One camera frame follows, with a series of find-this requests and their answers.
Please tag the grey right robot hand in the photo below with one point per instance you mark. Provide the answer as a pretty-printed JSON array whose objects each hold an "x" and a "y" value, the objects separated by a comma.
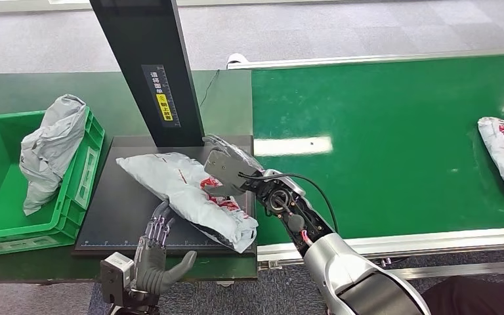
[{"x": 236, "y": 150}]

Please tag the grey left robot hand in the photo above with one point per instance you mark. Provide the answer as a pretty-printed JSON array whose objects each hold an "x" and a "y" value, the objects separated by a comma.
[{"x": 150, "y": 269}]

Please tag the white package with red print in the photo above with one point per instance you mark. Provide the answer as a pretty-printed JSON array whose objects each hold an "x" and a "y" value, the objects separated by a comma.
[{"x": 169, "y": 182}]

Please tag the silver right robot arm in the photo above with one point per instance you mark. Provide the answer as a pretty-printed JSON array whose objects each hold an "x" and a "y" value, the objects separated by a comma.
[{"x": 343, "y": 265}]

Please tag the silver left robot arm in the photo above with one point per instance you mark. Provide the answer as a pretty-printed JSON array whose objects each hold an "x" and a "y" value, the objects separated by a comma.
[{"x": 134, "y": 306}]

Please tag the white conveyor end cap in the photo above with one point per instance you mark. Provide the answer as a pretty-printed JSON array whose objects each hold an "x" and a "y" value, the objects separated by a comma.
[{"x": 236, "y": 59}]

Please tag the black inbound scanner machine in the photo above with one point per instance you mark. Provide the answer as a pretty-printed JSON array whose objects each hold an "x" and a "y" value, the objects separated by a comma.
[{"x": 147, "y": 65}]

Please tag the green conveyor belt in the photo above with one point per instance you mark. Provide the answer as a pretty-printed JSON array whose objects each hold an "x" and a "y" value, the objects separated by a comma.
[{"x": 386, "y": 121}]

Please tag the plain grey plastic package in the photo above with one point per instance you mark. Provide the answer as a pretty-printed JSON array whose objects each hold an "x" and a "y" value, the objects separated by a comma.
[{"x": 50, "y": 148}]

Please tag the black and yellow label sticker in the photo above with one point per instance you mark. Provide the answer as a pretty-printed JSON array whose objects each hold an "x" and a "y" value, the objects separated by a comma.
[{"x": 163, "y": 98}]

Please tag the green plastic crate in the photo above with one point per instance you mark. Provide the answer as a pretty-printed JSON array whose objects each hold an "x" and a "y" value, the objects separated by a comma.
[{"x": 0, "y": 195}]

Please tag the person's leg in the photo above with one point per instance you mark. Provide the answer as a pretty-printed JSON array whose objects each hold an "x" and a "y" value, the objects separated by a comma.
[{"x": 473, "y": 298}]

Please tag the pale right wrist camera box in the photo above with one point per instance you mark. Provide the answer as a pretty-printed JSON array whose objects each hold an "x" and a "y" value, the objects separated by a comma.
[{"x": 223, "y": 171}]

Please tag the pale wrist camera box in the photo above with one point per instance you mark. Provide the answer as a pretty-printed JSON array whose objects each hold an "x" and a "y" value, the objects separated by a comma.
[
  {"x": 115, "y": 274},
  {"x": 223, "y": 171}
]

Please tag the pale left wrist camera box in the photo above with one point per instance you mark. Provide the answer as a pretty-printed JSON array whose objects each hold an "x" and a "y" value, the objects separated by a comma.
[{"x": 115, "y": 274}]

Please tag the aluminium conveyor side rail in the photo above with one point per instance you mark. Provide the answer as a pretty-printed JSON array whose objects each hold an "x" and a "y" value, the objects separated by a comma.
[
  {"x": 365, "y": 58},
  {"x": 452, "y": 241}
]

